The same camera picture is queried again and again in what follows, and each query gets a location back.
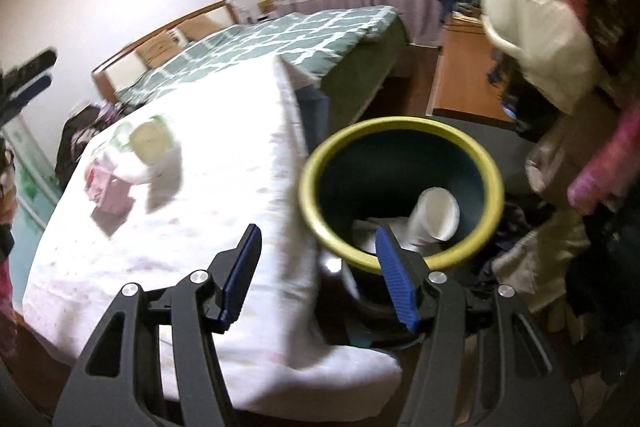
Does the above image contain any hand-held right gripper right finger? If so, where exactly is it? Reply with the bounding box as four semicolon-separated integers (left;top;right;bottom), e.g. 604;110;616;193
375;227;583;427

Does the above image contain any green plastic jar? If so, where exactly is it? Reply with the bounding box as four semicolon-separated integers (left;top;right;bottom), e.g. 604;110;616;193
129;117;176;165

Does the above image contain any white tissue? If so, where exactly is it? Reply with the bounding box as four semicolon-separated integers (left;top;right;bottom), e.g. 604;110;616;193
100;147;183;190

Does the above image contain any yellow-rimmed dark bin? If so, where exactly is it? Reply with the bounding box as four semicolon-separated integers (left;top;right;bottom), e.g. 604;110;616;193
299;117;505;348

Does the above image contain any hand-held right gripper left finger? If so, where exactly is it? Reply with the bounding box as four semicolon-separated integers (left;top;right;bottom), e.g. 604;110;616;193
52;223;263;427

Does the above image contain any white plastic cup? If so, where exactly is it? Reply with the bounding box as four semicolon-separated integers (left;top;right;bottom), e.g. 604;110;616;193
407;187;461;253

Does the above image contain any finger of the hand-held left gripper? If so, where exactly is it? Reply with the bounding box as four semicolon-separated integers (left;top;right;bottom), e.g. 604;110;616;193
0;74;53;124
0;48;57;84

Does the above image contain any pink patterned cloth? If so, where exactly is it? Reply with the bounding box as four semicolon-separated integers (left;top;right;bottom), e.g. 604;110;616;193
567;107;640;212

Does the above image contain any cream puffer jacket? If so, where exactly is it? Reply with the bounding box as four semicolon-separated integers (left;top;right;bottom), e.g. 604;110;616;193
480;0;601;112

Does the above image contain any brown pillow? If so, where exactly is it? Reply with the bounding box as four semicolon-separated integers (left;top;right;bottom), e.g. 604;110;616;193
136;38;176;66
176;17;221;40

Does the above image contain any dark clothes pile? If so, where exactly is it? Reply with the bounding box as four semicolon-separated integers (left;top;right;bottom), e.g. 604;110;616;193
54;104;118;188

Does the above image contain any green checked quilt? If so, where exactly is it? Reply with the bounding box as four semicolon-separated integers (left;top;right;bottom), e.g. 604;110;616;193
117;5;401;102

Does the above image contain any sliding door wardrobe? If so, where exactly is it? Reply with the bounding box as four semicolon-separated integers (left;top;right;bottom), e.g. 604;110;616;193
0;107;66;268

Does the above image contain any pink packet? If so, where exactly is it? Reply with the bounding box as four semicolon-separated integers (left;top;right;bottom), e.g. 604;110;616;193
85;167;136;238

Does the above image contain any wooden bed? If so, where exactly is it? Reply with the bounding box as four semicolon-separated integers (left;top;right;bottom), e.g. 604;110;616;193
91;0;416;108

